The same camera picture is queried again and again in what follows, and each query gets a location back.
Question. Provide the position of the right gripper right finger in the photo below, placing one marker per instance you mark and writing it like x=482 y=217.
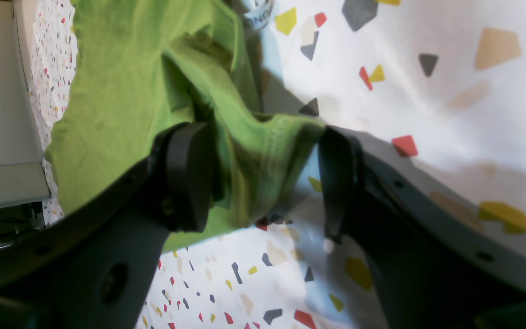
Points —
x=430 y=271

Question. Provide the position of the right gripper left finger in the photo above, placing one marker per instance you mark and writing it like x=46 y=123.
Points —
x=93 y=270

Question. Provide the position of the green t-shirt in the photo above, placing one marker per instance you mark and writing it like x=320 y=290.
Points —
x=143 y=66

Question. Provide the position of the terrazzo pattern tablecloth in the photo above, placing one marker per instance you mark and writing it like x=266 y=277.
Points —
x=442 y=82

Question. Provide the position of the white garment label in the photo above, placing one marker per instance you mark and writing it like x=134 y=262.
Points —
x=258 y=13

